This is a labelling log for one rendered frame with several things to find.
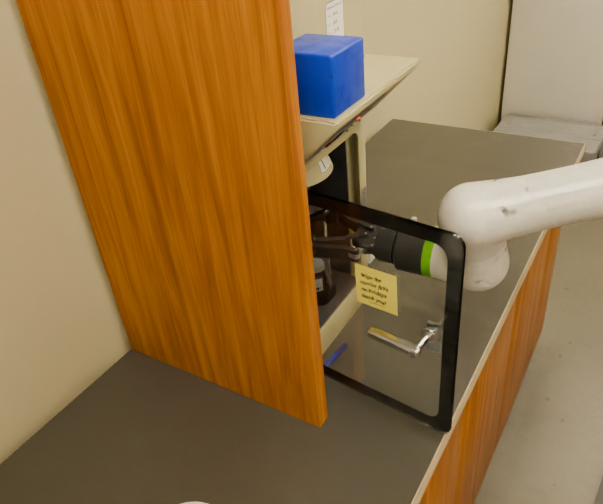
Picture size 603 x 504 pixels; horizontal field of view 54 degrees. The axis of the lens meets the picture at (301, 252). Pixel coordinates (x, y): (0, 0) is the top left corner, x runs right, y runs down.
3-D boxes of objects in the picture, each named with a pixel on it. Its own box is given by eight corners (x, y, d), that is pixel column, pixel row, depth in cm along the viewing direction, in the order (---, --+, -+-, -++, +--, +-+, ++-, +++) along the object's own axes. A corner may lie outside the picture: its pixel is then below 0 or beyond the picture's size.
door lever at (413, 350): (383, 322, 97) (383, 309, 95) (436, 344, 91) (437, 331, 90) (365, 341, 93) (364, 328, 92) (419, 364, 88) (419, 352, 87)
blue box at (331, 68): (276, 111, 90) (269, 51, 85) (309, 90, 96) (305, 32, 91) (334, 119, 85) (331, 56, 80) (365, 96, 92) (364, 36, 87)
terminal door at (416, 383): (309, 364, 118) (289, 184, 96) (451, 435, 101) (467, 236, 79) (306, 366, 117) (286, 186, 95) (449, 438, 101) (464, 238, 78)
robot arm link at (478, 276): (500, 309, 105) (517, 259, 110) (498, 271, 95) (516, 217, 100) (424, 290, 112) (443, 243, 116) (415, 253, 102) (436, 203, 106)
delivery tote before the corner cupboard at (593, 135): (481, 186, 374) (486, 136, 356) (502, 159, 402) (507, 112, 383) (584, 206, 345) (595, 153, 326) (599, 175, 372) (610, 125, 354)
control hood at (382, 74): (274, 174, 95) (267, 114, 89) (364, 104, 117) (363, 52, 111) (338, 187, 89) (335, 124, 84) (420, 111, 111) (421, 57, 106)
